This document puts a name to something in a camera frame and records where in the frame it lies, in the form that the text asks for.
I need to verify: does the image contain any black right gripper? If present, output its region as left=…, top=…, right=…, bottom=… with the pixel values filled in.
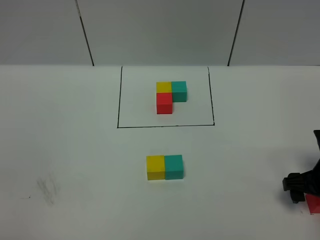
left=282, top=129, right=320, bottom=204

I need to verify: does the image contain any teal template cube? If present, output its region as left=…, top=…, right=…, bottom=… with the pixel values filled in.
left=171, top=81, right=187, bottom=103

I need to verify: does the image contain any red template cube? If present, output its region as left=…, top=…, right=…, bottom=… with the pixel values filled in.
left=156, top=92, right=173, bottom=115

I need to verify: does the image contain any yellow template cube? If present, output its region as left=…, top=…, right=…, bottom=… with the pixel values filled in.
left=156, top=81, right=172, bottom=94

